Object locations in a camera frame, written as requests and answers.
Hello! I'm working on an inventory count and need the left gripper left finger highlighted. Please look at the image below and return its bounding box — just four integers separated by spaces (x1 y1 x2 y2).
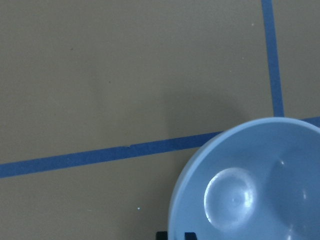
155 231 168 240

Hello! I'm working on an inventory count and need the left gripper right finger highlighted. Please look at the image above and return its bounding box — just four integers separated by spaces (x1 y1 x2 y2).
184 232 197 240

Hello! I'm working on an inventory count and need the blue bowl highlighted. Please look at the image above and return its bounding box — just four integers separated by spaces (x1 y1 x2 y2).
167 117 320 240

